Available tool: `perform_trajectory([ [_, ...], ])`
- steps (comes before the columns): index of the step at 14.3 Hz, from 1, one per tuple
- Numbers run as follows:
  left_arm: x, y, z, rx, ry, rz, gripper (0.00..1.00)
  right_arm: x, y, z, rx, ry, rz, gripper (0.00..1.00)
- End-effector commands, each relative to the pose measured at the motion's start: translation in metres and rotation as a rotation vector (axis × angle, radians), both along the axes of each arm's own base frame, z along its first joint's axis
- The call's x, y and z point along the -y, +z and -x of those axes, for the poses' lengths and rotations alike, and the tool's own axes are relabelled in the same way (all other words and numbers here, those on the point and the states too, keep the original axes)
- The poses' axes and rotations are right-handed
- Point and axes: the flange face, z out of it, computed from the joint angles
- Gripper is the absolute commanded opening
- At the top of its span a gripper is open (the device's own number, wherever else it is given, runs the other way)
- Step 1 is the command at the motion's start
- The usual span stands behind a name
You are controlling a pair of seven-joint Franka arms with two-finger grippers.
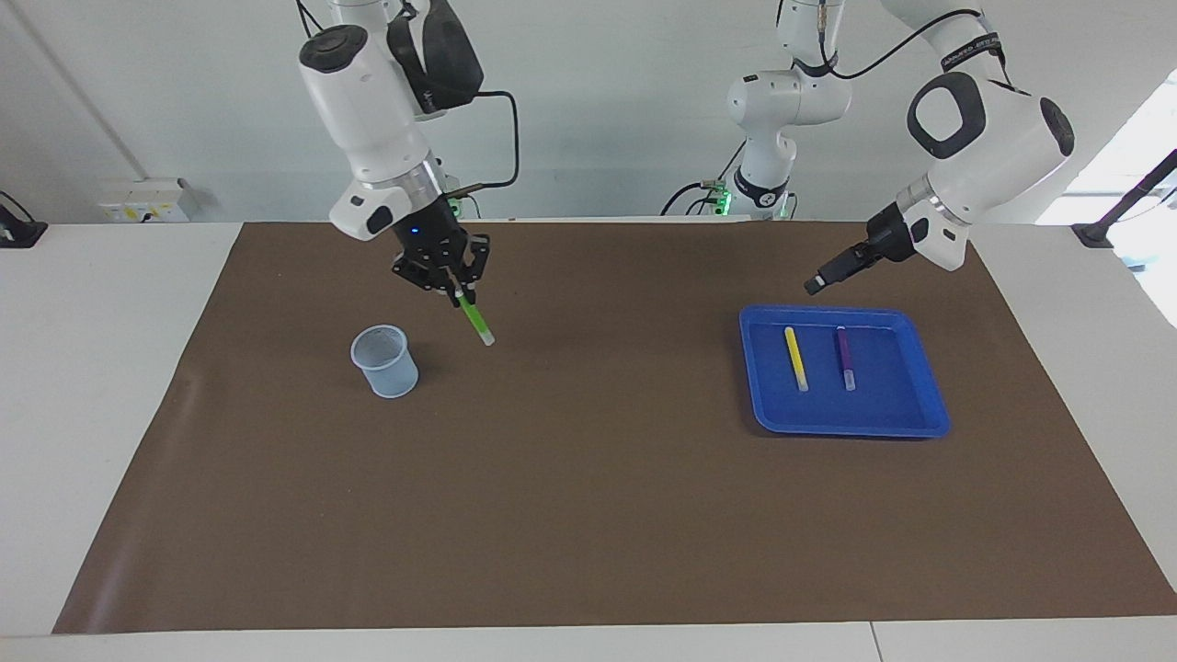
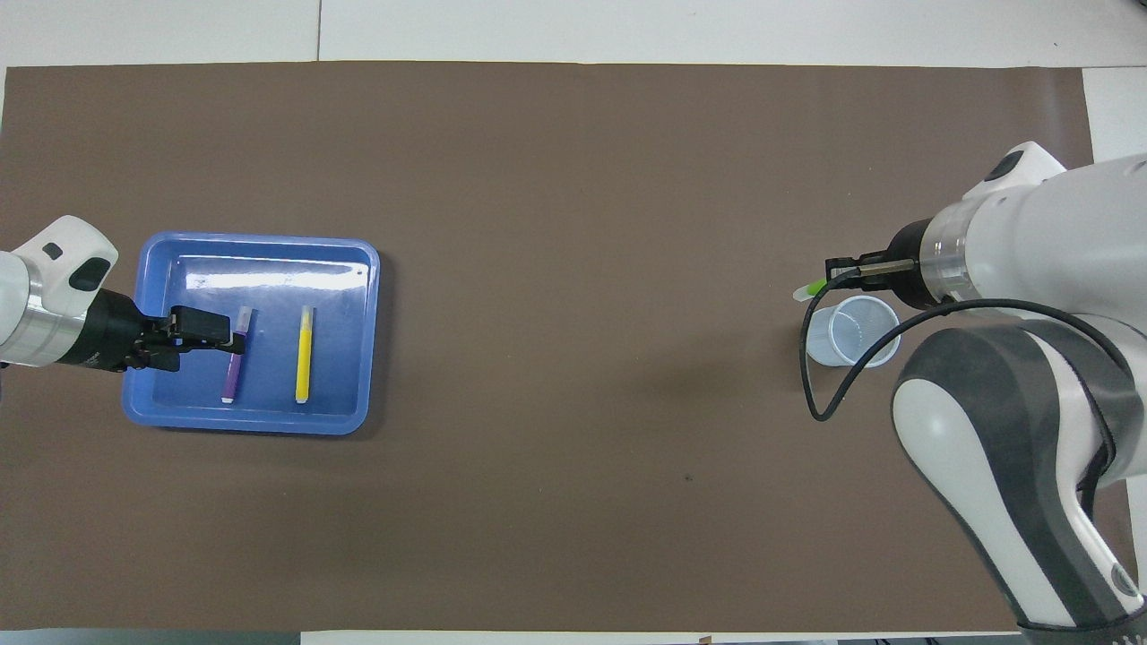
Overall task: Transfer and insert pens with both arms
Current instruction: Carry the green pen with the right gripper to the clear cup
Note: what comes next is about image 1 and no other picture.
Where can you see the green marker pen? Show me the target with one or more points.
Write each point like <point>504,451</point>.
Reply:
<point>475,320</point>

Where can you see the translucent plastic cup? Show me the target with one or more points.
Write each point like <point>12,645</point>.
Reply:
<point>386,372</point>

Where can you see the black table clamp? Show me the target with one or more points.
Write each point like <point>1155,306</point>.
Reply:
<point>18,232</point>

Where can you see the yellow marker pen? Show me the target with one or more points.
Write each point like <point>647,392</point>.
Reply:
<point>795,359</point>

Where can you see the brown table mat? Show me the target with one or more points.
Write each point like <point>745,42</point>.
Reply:
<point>588,496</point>

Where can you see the white wall socket box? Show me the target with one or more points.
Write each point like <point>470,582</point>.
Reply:
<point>142,200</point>

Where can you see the blue plastic tray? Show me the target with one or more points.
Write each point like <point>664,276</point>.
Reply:
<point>883,414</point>

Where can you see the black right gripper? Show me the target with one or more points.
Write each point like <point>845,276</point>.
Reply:
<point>430,239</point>

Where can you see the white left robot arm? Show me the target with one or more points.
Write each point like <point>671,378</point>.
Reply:
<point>993,147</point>

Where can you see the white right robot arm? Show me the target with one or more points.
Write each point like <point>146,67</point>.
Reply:
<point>368,119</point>

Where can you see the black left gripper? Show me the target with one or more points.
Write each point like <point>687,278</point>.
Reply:
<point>894,234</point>

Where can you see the purple marker pen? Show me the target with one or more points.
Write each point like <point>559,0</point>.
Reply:
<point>844,354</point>

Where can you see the black pole stand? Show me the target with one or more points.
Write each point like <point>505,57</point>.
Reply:
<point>1126,198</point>

